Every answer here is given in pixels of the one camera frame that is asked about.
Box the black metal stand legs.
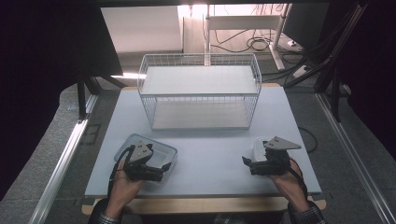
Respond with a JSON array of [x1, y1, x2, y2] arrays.
[[76, 74, 127, 121]]

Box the thin black floor cable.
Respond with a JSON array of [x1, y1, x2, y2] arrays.
[[297, 126, 318, 154]]

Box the person's plaid clothing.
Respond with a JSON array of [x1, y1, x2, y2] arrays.
[[213, 212, 283, 224]]

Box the white wire shelf rack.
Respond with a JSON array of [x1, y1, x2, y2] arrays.
[[136, 52, 262, 132]]

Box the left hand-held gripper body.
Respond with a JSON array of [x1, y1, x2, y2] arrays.
[[123, 138, 165, 183]]

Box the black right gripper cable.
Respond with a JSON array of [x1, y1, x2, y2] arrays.
[[289, 157, 310, 200]]

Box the black metal stand frame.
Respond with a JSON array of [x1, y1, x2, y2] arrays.
[[283, 2, 370, 123]]

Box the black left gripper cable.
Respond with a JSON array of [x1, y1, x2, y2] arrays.
[[107, 145, 135, 200]]

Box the white cabinet panel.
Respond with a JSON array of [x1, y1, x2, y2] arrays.
[[100, 5, 184, 54]]

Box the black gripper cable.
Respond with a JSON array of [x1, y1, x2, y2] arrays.
[[107, 145, 135, 200], [289, 157, 310, 200]]

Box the white power strip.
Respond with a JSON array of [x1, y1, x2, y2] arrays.
[[291, 64, 313, 79]]

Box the black floor cables bundle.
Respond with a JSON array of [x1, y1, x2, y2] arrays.
[[210, 28, 304, 55]]

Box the person's left hand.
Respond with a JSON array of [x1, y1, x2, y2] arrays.
[[106, 158, 145, 217]]

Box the white desk frame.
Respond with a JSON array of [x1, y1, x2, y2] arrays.
[[204, 3, 293, 71]]

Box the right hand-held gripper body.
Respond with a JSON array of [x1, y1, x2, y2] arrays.
[[252, 135, 303, 176]]

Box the clear plastic food container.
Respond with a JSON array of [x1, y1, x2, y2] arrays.
[[113, 133, 178, 185]]

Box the person's right hand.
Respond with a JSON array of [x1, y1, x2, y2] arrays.
[[269, 160, 311, 214]]

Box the dark curtain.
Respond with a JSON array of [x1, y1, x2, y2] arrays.
[[337, 0, 396, 161], [0, 0, 124, 202]]

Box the aluminium rail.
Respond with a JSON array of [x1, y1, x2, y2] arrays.
[[315, 92, 396, 224], [28, 92, 100, 224]]

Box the dark monitor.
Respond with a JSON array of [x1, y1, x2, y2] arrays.
[[281, 3, 331, 50]]

